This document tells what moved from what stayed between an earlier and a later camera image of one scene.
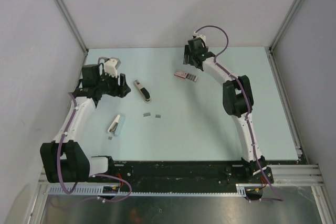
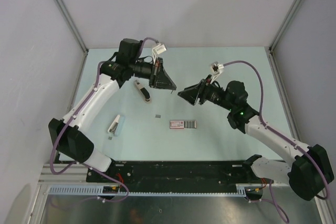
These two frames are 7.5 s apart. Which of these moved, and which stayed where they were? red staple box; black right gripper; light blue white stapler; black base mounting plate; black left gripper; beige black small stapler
Moved: black right gripper; black left gripper; red staple box
Stayed: beige black small stapler; light blue white stapler; black base mounting plate
